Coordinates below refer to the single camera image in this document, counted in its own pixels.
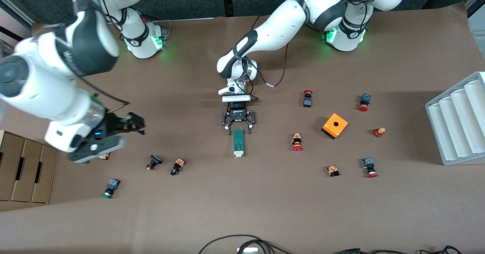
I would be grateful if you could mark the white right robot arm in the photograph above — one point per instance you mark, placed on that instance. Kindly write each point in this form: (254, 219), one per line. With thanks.
(45, 76)

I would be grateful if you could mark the silver white connector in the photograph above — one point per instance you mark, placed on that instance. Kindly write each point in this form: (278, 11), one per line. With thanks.
(247, 250)

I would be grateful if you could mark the red yellow button head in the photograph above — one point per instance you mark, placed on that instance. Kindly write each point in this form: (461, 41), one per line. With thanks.
(378, 132)

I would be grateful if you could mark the brown cardboard divider box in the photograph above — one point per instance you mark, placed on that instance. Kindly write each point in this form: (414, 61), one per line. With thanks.
(28, 178)

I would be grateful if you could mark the brown table cover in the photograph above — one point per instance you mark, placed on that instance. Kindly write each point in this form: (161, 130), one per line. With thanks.
(242, 201)

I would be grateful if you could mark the orange button enclosure box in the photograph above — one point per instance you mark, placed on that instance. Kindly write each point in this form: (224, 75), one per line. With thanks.
(329, 128)

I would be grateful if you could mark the black button orange contact block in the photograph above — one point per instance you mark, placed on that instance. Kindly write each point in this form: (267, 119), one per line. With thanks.
(178, 165)
(105, 156)

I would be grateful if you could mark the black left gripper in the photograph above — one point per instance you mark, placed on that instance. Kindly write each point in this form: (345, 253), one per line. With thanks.
(238, 112)

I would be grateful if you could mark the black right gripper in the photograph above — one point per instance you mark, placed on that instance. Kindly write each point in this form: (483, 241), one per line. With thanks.
(114, 124)

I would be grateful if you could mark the red button orange contact block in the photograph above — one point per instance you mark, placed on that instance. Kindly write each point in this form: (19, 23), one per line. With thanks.
(296, 138)

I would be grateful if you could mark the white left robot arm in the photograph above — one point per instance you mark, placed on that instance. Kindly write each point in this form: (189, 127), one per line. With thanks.
(280, 30)

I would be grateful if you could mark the black square push button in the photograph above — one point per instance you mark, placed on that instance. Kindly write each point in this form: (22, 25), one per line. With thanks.
(155, 159)

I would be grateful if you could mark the green mushroom push button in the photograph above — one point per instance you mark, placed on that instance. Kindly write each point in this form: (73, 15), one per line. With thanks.
(112, 185)

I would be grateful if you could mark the grey white stepped tray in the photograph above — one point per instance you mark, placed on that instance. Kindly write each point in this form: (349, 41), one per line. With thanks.
(454, 125)

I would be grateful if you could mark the red mushroom push button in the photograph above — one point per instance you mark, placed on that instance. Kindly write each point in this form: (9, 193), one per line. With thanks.
(365, 98)
(307, 102)
(368, 163)

